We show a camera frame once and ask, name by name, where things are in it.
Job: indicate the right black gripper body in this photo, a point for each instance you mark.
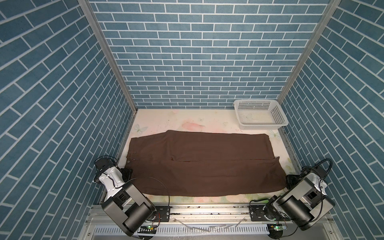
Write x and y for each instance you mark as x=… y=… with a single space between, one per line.
x=293 y=179

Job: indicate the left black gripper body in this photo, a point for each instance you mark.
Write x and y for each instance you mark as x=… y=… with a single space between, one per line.
x=125 y=173

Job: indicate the brown trousers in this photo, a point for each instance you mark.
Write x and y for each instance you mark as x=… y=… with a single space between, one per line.
x=192 y=164

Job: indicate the white plastic basket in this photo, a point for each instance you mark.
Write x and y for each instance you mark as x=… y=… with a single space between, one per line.
x=260 y=114

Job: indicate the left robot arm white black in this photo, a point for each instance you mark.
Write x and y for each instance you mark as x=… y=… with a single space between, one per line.
x=125 y=204

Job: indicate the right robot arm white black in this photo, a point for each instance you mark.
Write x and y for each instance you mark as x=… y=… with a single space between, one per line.
x=305 y=203

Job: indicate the right green circuit board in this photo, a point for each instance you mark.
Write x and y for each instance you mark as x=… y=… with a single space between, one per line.
x=276 y=230

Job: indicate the green circuit board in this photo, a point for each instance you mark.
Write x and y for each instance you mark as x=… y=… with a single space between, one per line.
x=149 y=230
x=276 y=230

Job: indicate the left green circuit board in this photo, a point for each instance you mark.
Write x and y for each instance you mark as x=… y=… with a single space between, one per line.
x=149 y=230

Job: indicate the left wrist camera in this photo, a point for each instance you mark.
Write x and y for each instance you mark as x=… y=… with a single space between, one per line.
x=105 y=162

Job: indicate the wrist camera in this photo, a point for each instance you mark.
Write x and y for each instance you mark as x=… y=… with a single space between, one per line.
x=317 y=170
x=105 y=162

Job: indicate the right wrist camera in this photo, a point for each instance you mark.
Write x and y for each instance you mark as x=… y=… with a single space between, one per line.
x=317 y=170

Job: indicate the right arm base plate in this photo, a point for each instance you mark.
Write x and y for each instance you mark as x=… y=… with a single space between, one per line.
x=257 y=213

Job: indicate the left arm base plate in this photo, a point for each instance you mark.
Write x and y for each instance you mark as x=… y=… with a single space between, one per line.
x=162 y=214

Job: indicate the aluminium front rail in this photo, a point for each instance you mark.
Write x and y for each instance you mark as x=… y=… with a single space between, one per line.
x=201 y=213

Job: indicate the white slotted cable duct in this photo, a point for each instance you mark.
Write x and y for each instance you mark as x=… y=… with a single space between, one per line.
x=179 y=230

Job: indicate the left corner aluminium post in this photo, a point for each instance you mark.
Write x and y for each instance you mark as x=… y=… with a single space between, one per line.
x=95 y=26

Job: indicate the corner aluminium post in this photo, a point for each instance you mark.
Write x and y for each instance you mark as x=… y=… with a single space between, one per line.
x=318 y=30
x=95 y=26

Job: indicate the right corner aluminium post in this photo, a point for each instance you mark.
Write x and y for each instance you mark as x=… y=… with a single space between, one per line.
x=318 y=30

